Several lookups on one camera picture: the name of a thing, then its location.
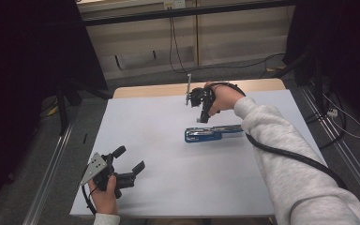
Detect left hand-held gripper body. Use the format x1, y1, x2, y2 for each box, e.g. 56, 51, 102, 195
79, 151, 138, 200

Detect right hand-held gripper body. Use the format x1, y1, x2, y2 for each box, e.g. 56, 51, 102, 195
185, 73, 217, 110

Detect person's right hand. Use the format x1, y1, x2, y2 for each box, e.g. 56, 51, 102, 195
203, 81, 247, 117

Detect person's left hand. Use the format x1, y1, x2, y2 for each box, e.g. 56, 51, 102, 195
87, 174, 120, 216

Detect white table sheet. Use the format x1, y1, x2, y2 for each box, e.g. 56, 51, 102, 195
69, 89, 328, 218

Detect black tripod stand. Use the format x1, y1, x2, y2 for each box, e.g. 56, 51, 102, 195
55, 77, 114, 136

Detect black horizontal bar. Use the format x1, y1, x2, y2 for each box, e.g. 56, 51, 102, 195
80, 0, 296, 28

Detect black stand legs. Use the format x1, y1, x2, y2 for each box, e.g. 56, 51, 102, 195
272, 49, 326, 109

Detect black curtain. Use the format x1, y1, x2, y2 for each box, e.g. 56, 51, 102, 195
0, 0, 110, 210
281, 0, 360, 134

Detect left hand-held gripper cable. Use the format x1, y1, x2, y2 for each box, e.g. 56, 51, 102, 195
81, 183, 98, 217

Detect hand-held gripper cable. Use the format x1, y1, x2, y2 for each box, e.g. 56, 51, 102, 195
210, 82, 349, 190
81, 183, 98, 217

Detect aluminium floor rail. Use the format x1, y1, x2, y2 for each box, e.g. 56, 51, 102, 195
22, 122, 73, 225
297, 84, 360, 214

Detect black wall cable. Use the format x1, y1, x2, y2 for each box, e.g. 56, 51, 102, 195
168, 15, 286, 79

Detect white wall socket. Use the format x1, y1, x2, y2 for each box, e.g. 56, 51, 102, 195
163, 0, 187, 10

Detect right hand-held gripper cable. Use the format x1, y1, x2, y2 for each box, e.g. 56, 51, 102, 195
210, 82, 349, 190

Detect black floor cable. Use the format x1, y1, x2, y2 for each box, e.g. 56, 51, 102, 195
304, 107, 347, 150

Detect white floor cable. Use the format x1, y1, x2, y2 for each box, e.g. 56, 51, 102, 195
321, 93, 360, 140

